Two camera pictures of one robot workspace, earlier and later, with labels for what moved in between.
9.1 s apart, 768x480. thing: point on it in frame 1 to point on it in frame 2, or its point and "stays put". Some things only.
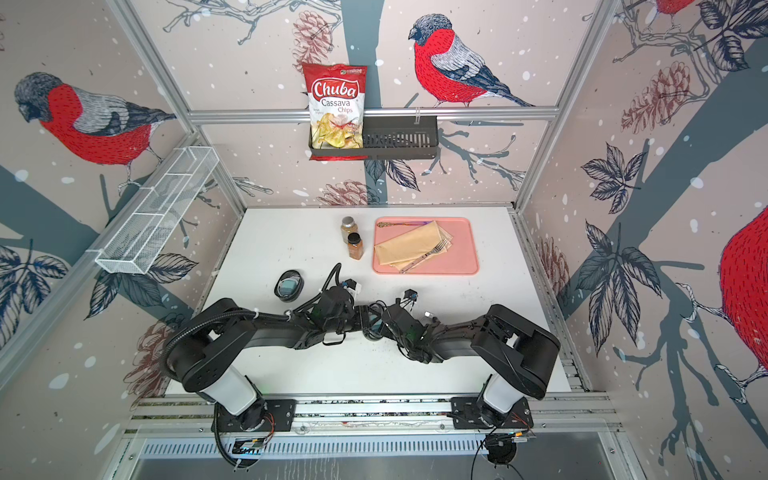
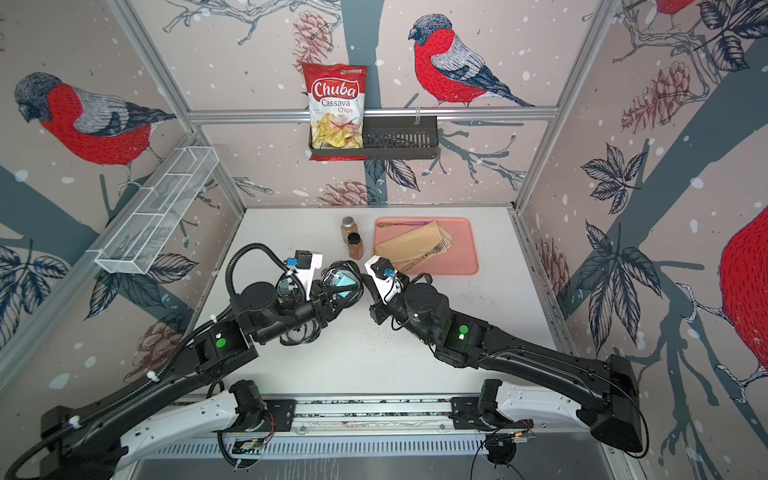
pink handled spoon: (384, 224) stays put
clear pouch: (374, 327) to (344, 279)
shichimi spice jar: (348, 226) stays put
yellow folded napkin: (402, 250) stays put
